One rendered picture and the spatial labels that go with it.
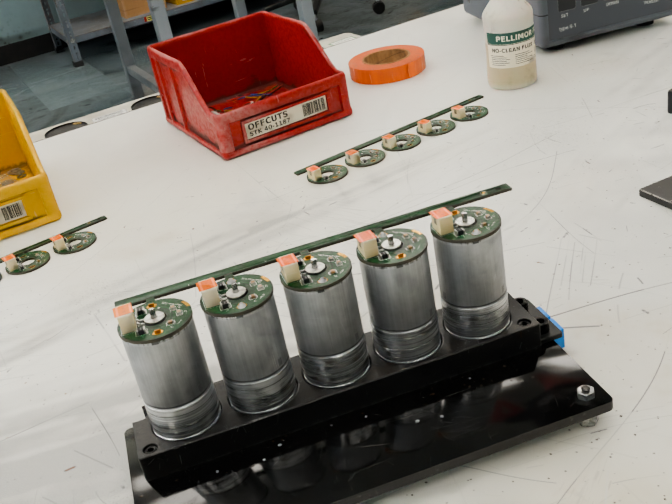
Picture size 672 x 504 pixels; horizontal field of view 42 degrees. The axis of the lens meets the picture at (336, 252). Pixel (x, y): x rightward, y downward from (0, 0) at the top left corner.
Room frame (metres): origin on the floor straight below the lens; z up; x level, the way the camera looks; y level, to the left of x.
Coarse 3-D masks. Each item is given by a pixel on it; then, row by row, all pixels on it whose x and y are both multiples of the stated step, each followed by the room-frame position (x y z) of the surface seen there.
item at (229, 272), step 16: (480, 192) 0.29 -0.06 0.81; (496, 192) 0.29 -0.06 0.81; (432, 208) 0.29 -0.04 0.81; (448, 208) 0.28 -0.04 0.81; (384, 224) 0.28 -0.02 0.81; (320, 240) 0.28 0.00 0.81; (336, 240) 0.28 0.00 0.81; (272, 256) 0.28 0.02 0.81; (224, 272) 0.27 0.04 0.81; (240, 272) 0.27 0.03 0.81; (160, 288) 0.27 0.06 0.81; (176, 288) 0.27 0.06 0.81
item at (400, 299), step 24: (360, 264) 0.26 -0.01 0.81; (408, 264) 0.25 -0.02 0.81; (384, 288) 0.25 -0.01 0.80; (408, 288) 0.25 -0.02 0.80; (432, 288) 0.26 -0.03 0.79; (384, 312) 0.26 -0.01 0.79; (408, 312) 0.25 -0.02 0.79; (432, 312) 0.26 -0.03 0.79; (384, 336) 0.26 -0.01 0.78; (408, 336) 0.25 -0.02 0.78; (432, 336) 0.26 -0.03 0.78; (384, 360) 0.26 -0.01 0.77; (408, 360) 0.25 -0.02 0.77
